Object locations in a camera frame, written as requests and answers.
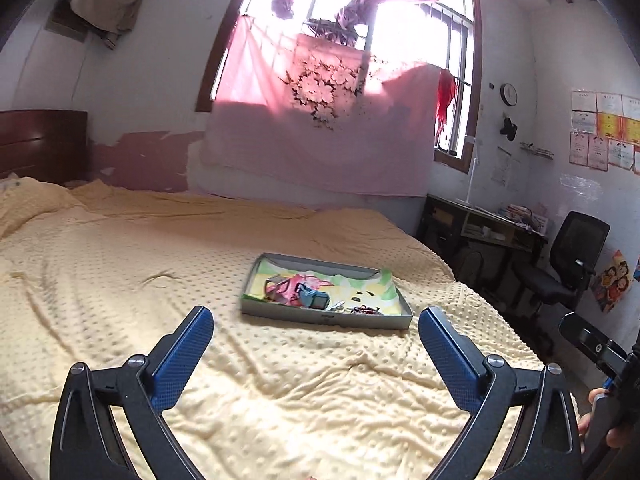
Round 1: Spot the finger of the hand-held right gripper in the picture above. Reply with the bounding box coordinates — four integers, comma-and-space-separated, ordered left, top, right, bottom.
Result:
559, 311, 630, 367

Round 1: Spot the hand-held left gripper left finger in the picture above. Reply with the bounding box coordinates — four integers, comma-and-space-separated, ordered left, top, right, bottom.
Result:
49, 305, 216, 480

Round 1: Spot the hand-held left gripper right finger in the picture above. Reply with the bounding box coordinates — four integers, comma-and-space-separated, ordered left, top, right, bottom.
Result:
417, 306, 586, 480

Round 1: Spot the grey cardboard box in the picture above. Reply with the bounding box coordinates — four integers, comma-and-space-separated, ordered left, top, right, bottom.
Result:
241, 253, 415, 330

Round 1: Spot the light blue smartwatch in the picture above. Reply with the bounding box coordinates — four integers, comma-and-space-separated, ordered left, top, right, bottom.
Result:
291, 282, 332, 311

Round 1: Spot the person's right hand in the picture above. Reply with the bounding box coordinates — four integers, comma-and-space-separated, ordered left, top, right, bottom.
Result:
576, 389, 640, 450

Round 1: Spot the black office chair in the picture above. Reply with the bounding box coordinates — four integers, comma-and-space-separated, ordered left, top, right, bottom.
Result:
511, 211, 611, 357

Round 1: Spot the dark wooden desk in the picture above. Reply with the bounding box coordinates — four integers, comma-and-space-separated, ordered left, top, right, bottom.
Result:
416, 193, 549, 302

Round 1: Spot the pile of books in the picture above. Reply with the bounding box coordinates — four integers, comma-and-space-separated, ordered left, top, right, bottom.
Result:
500, 203, 549, 234

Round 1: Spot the red hanging decoration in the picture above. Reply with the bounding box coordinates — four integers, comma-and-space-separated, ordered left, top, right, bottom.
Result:
434, 69, 459, 147

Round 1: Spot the dark wooden headboard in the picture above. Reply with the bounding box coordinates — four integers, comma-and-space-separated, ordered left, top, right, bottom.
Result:
0, 109, 92, 187

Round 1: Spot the wooden framed window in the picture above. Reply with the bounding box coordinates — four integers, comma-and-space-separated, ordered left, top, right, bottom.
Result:
196, 0, 484, 177

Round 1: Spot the floral lace cloth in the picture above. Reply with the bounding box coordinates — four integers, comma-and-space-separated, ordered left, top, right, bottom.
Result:
284, 34, 372, 132

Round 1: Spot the beige hanging cloth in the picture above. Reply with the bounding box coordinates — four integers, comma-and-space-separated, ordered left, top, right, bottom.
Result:
46, 0, 146, 50

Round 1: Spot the cartoon wall poster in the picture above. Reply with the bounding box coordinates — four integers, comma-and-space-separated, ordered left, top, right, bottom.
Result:
590, 250, 632, 314

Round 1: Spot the white wall paper sheet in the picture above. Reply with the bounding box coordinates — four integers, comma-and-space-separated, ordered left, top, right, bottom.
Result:
491, 147, 512, 187

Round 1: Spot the wire wall shelf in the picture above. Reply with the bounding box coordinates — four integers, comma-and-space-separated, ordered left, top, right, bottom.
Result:
520, 141, 554, 160

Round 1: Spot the group of wall certificates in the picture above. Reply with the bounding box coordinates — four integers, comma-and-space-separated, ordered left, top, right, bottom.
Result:
569, 89, 640, 175

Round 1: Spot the pink wall cloth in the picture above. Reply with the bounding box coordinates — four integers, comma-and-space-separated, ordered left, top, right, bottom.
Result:
200, 15, 446, 197

